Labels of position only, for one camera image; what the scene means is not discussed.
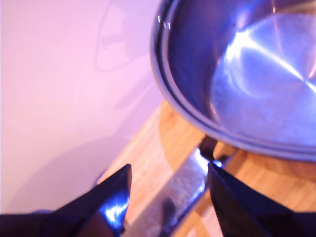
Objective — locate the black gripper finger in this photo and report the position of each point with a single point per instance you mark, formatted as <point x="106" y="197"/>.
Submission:
<point x="98" y="209"/>
<point x="242" y="209"/>

